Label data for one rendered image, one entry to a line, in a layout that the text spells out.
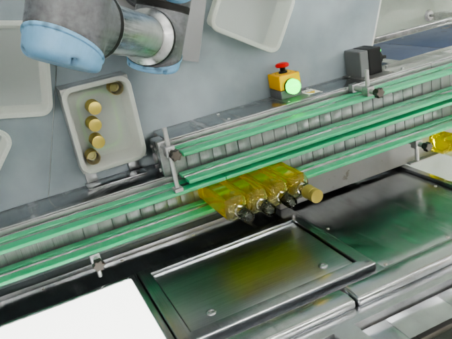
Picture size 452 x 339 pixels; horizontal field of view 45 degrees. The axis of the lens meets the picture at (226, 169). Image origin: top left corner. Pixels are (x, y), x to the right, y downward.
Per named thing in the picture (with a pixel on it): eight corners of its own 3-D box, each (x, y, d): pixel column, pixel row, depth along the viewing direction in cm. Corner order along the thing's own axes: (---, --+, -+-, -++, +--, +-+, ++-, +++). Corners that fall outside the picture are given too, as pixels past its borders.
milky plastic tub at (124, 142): (78, 167, 146) (83, 176, 138) (54, 86, 138) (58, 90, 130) (140, 149, 151) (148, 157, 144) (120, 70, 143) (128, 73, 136)
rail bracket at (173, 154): (164, 184, 143) (179, 199, 132) (149, 124, 137) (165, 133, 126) (174, 181, 144) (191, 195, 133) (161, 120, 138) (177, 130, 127)
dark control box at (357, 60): (345, 75, 173) (361, 78, 166) (342, 50, 170) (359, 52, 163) (366, 69, 176) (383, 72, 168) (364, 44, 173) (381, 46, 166)
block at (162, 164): (154, 171, 148) (162, 178, 142) (146, 138, 145) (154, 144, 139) (166, 167, 149) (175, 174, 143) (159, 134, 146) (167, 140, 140)
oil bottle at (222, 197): (199, 198, 148) (231, 225, 130) (195, 179, 147) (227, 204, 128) (217, 192, 150) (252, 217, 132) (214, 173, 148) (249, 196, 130)
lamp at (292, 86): (284, 95, 158) (290, 96, 155) (282, 80, 156) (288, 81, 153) (298, 91, 159) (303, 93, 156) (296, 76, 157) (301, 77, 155)
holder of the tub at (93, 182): (83, 185, 148) (89, 194, 141) (55, 86, 138) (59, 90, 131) (143, 167, 153) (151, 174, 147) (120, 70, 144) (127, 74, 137)
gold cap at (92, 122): (83, 118, 141) (86, 120, 137) (96, 114, 142) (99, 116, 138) (87, 130, 142) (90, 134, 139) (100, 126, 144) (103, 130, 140)
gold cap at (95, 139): (87, 134, 143) (90, 137, 139) (100, 130, 144) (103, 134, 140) (90, 146, 144) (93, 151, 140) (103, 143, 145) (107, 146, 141)
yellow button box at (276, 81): (270, 97, 164) (282, 100, 158) (266, 72, 161) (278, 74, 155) (289, 91, 166) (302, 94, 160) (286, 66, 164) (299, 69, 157)
